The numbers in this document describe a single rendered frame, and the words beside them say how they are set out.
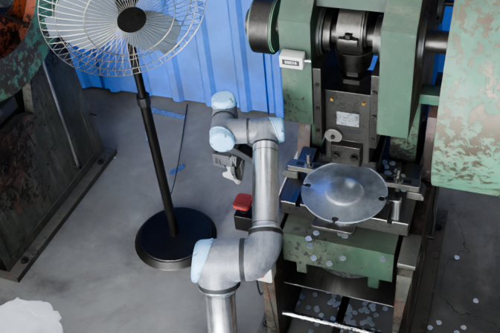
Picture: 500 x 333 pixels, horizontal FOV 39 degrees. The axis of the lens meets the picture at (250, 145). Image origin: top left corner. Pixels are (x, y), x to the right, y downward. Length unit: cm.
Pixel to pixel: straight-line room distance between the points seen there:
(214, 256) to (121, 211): 172
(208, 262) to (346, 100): 68
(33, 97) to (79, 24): 91
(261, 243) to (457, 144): 56
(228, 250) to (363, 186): 69
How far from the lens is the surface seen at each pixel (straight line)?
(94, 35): 245
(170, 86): 409
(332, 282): 272
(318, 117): 219
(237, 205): 238
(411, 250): 240
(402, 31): 194
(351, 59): 211
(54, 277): 336
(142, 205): 354
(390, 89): 206
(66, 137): 356
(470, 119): 173
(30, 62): 290
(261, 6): 212
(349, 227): 227
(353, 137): 226
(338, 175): 243
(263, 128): 202
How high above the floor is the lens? 247
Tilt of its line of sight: 41 degrees down
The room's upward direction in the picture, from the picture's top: 6 degrees counter-clockwise
